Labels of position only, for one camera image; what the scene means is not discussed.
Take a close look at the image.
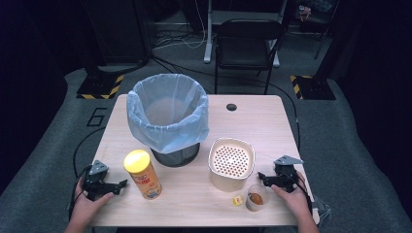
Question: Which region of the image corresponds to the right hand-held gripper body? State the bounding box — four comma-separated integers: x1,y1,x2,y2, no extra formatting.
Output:
271,154,305,194

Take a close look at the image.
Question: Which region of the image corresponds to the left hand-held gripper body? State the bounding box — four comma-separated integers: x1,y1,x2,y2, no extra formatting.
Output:
82,159,115,202

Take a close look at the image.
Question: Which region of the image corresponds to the clear plastic cup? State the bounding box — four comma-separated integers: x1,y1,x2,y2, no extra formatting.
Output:
244,183,270,213

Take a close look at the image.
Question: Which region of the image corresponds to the yellow chips can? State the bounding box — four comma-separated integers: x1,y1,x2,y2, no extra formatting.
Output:
122,149,163,201

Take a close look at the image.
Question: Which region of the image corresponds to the black mesh trash can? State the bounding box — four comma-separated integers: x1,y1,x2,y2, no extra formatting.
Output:
150,142,201,169

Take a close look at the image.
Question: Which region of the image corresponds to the trash bin with blue bag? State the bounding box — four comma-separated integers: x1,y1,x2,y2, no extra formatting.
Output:
125,73,211,155

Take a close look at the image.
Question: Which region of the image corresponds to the person's right hand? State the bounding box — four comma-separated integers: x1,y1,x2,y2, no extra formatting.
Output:
271,171,314,221

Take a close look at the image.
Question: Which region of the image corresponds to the person's left hand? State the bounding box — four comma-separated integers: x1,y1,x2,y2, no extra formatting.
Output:
73,184,116,224

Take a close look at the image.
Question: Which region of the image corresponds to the brown scrap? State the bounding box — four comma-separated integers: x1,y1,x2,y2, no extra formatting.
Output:
248,192,264,206

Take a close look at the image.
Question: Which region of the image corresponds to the beige perforated square container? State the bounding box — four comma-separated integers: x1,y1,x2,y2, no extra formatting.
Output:
207,137,257,193

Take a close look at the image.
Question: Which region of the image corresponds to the black base with hazard tape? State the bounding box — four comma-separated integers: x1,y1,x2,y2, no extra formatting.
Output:
76,74,125,101
289,74,337,101

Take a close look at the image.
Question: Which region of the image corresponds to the black folding chair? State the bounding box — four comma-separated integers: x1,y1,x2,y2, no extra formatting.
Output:
213,17,284,95

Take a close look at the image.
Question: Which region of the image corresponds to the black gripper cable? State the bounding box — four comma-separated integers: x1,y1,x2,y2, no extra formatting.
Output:
281,169,315,225
67,125,107,224

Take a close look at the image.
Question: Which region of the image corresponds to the white floor cable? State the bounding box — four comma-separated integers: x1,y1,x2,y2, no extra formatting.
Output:
151,0,208,51

